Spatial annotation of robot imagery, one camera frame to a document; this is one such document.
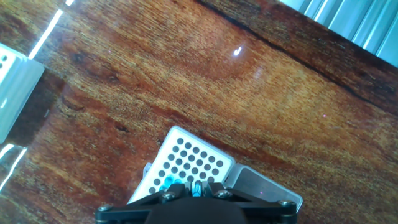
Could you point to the glossy wooden board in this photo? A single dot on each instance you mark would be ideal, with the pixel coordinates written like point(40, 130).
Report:
point(217, 77)

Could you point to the white hinged pipette tip box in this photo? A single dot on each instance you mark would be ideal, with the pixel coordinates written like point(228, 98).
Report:
point(261, 186)
point(18, 93)

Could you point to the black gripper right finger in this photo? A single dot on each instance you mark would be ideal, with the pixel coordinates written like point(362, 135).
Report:
point(217, 191)

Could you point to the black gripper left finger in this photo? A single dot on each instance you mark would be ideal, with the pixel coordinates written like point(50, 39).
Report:
point(174, 191)

